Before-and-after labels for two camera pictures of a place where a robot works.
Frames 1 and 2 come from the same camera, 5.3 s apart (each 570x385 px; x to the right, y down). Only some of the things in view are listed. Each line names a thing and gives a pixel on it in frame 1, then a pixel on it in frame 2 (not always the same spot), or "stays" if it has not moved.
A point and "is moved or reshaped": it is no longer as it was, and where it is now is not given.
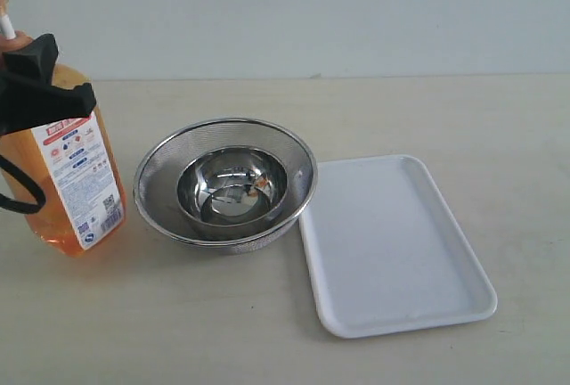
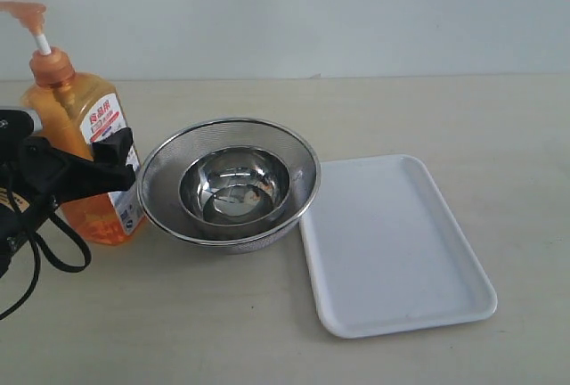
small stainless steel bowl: [233, 187] stays
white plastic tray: [385, 252] stays
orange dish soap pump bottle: [71, 161] is moved or reshaped
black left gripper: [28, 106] to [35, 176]
